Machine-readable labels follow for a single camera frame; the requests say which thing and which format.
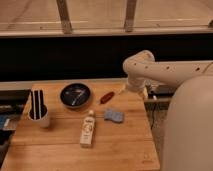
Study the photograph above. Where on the white cup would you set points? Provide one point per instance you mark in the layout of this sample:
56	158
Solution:
42	122

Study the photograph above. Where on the black striped utensils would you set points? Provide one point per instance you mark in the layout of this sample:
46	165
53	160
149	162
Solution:
37	103

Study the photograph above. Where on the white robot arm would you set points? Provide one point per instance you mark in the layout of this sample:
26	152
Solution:
188	132

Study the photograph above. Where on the blue sponge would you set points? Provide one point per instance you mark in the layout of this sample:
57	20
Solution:
114	116

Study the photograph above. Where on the dark blue bowl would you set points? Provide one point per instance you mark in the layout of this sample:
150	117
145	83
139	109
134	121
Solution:
75	95

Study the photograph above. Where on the white bottle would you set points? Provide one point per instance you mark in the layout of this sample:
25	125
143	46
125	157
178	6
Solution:
87	129

